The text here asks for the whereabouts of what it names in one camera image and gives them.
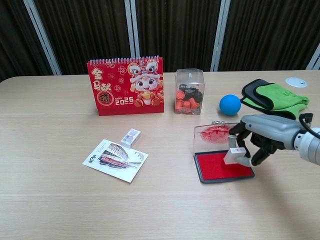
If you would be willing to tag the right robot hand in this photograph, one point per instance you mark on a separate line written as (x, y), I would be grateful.
(270, 130)

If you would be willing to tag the red and white stamp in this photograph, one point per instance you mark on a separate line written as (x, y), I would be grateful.
(233, 155)

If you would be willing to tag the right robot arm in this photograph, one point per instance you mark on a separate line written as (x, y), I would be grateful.
(310, 145)

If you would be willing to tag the green and black cloth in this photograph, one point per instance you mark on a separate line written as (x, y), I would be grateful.
(280, 96)

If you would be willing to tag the blue ball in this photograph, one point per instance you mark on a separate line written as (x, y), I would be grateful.
(230, 104)

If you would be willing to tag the white round table grommet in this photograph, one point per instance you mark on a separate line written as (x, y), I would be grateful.
(296, 81)

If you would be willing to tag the red ink pad case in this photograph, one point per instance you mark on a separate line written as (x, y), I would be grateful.
(212, 167)

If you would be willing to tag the clear box of orange parts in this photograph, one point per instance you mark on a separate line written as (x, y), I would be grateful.
(189, 93)

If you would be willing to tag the small white printed box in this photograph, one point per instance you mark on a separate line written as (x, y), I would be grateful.
(131, 136)

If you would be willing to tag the red 2026 desk calendar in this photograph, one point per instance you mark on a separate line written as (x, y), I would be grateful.
(125, 87)

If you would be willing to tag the illustrated postcard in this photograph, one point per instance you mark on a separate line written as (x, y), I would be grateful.
(115, 160)

